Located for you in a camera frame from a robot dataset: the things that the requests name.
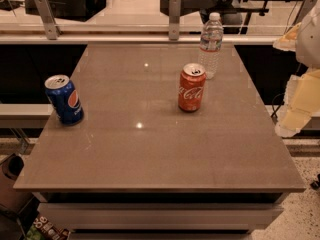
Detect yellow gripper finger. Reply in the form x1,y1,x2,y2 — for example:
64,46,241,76
273,23,301,52
275,68,320,138

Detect clear plastic water bottle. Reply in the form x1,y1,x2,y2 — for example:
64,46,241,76
198,12,224,79

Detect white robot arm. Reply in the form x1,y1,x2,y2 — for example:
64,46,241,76
273,1,320,138

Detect orange coca-cola can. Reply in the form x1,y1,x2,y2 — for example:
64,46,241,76
178,63,206,112

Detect blue pepsi can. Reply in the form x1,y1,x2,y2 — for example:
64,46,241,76
45,75,84,125

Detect grey table drawer unit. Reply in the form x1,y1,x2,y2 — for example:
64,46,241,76
38,202,283,235

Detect green snack package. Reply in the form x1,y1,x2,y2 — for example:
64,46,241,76
25,215,70,240

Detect brown bin on floor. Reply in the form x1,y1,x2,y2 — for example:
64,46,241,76
0,154,38,219

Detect black cable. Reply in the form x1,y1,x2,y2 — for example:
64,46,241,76
270,92,287,119

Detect right metal rail bracket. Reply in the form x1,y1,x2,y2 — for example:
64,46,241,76
294,0,318,23

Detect metal rail bracket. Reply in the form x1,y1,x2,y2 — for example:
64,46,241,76
34,0,60,40
294,0,318,23
168,0,181,41

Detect middle metal rail bracket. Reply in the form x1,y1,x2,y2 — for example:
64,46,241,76
168,0,181,41

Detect left metal rail bracket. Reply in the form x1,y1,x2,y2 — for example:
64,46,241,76
34,0,60,40

